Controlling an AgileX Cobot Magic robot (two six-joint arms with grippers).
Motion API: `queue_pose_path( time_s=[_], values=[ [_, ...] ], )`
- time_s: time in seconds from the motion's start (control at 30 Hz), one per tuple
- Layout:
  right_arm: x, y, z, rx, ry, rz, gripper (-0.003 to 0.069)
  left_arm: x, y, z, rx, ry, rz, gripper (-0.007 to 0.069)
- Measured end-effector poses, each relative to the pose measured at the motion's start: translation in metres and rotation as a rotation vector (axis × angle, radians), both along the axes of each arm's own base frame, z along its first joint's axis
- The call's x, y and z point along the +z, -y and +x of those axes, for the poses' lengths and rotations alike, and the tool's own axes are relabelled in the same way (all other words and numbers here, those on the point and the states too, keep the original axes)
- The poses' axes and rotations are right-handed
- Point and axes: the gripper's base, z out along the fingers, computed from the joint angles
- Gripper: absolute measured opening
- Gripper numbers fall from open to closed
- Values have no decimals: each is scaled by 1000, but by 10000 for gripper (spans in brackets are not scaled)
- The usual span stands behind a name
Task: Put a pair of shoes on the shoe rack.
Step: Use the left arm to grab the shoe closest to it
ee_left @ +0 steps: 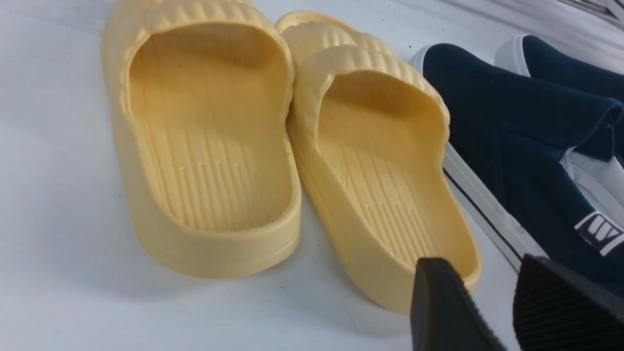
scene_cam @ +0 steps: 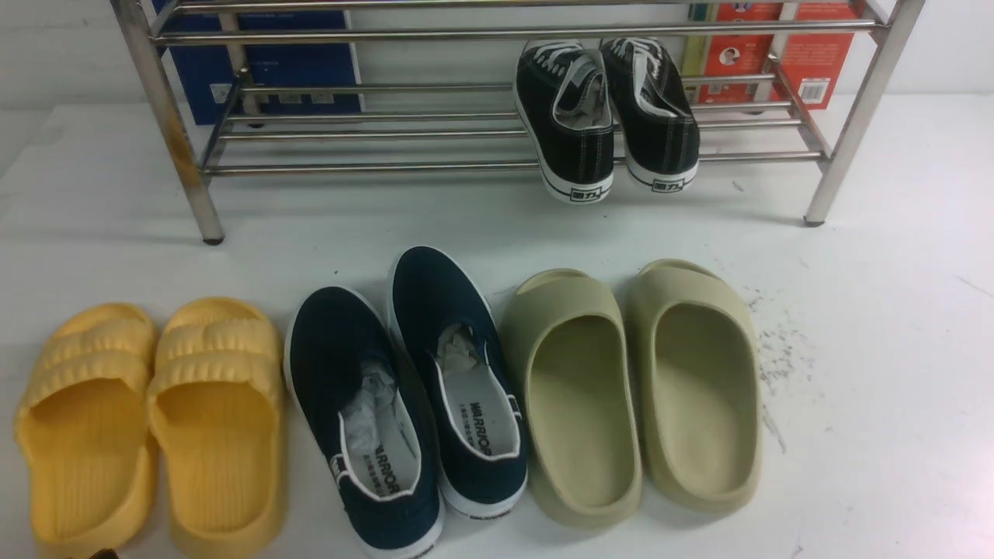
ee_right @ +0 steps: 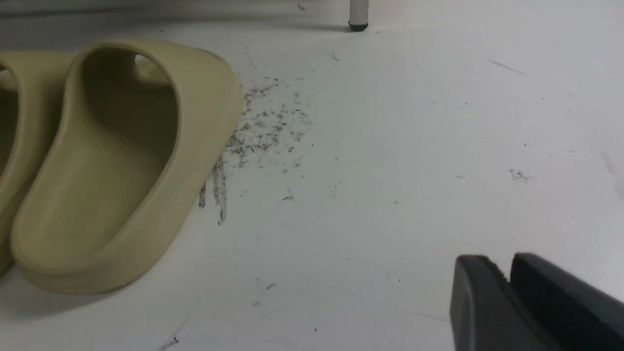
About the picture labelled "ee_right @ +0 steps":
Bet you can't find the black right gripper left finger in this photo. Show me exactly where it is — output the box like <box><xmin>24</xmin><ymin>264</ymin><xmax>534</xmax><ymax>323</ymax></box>
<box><xmin>449</xmin><ymin>255</ymin><xmax>563</xmax><ymax>351</ymax></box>

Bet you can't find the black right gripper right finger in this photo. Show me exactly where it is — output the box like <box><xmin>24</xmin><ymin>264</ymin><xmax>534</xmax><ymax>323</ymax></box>
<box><xmin>510</xmin><ymin>253</ymin><xmax>624</xmax><ymax>351</ymax></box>

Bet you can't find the stainless steel shoe rack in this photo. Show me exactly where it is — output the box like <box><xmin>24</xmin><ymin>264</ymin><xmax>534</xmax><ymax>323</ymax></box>
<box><xmin>348</xmin><ymin>0</ymin><xmax>370</xmax><ymax>33</ymax></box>

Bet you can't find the right olive green slide sandal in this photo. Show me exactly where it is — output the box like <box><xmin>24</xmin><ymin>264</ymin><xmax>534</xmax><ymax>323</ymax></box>
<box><xmin>10</xmin><ymin>39</ymin><xmax>244</xmax><ymax>294</ymax></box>

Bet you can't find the olive green slide sandal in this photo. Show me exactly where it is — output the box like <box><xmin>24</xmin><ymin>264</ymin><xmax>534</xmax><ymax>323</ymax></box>
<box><xmin>10</xmin><ymin>39</ymin><xmax>244</xmax><ymax>294</ymax></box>
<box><xmin>0</xmin><ymin>51</ymin><xmax>73</xmax><ymax>273</ymax></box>

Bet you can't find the left olive green slide sandal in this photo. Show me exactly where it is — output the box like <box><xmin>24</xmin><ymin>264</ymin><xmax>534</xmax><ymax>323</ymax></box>
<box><xmin>0</xmin><ymin>51</ymin><xmax>73</xmax><ymax>273</ymax></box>

